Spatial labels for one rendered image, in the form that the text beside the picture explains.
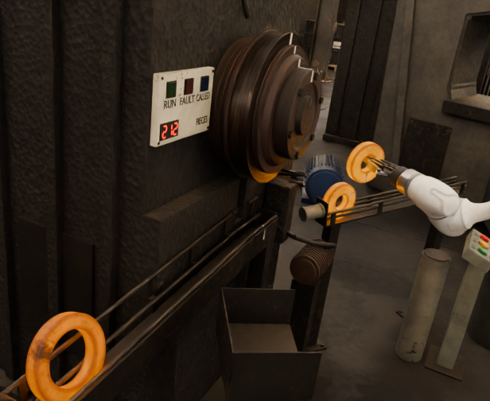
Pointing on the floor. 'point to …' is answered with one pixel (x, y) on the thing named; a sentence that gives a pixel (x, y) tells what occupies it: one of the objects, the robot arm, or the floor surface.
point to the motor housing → (307, 289)
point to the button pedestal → (461, 310)
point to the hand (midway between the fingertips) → (367, 157)
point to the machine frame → (103, 173)
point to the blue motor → (320, 177)
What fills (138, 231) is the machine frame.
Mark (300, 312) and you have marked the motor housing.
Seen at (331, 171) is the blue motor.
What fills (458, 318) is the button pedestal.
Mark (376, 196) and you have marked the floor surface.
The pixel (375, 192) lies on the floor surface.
